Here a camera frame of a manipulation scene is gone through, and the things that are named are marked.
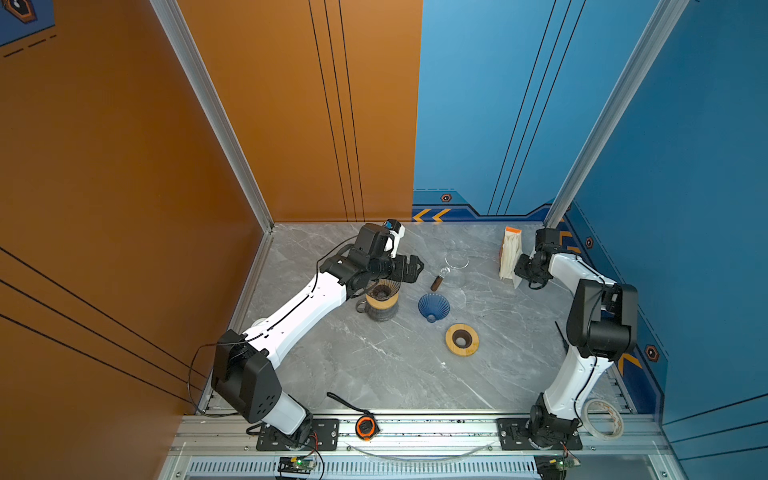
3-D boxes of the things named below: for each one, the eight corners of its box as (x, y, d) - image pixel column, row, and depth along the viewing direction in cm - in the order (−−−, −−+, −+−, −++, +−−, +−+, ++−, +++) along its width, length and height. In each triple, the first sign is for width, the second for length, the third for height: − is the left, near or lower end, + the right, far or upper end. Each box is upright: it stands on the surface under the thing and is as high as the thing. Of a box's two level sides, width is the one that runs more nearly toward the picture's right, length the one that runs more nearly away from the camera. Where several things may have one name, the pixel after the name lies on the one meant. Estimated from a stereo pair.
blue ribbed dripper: (418, 323, 94) (420, 312, 89) (417, 305, 99) (418, 293, 93) (447, 323, 94) (451, 312, 89) (445, 305, 99) (448, 293, 93)
